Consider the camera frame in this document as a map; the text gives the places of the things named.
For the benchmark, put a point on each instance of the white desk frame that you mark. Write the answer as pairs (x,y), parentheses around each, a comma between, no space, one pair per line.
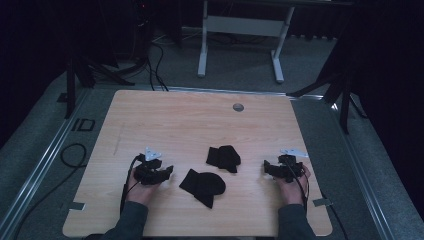
(243,28)

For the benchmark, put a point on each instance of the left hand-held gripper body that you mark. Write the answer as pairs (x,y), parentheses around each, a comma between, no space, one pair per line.
(146,173)

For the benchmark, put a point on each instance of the person's right hand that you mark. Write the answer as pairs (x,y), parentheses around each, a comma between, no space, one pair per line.
(293,190)

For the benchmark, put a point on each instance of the black sock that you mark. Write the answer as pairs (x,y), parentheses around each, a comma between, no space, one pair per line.
(224,158)
(203,187)

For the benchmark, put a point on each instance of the black tripod stand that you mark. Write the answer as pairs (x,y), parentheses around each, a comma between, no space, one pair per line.
(336,90)
(83,76)

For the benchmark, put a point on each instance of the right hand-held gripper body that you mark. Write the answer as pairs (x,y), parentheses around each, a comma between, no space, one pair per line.
(290,168)

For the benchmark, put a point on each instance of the metal floor rail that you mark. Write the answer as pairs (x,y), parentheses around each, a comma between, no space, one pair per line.
(40,166)
(361,173)

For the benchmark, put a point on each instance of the grey table grommet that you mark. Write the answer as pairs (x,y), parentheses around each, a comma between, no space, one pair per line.
(238,107)

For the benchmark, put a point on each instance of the person's left hand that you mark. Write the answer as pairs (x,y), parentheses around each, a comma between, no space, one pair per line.
(140,190)

